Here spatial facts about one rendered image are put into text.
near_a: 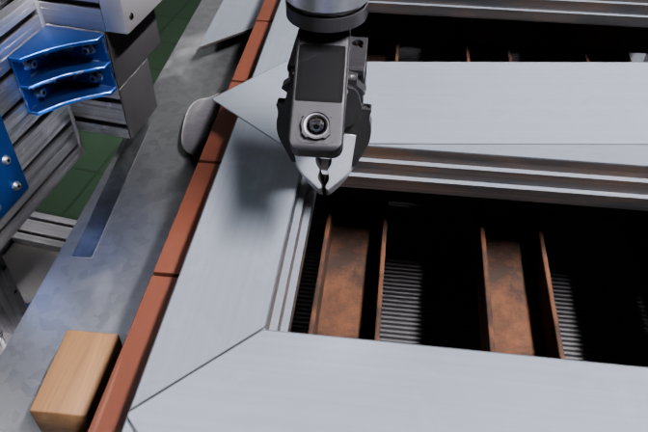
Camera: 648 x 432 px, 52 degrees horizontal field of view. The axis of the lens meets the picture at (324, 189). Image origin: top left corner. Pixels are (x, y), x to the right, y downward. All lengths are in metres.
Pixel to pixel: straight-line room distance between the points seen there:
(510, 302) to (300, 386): 0.39
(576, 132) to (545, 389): 0.36
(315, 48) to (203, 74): 0.69
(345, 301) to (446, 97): 0.28
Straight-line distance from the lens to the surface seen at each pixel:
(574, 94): 0.90
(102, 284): 0.90
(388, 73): 0.89
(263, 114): 0.81
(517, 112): 0.84
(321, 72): 0.57
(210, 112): 1.10
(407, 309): 1.00
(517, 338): 0.84
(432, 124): 0.80
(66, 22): 0.98
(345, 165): 0.66
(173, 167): 1.05
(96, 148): 2.28
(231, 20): 1.34
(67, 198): 2.12
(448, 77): 0.89
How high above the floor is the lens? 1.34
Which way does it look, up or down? 42 degrees down
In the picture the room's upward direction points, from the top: straight up
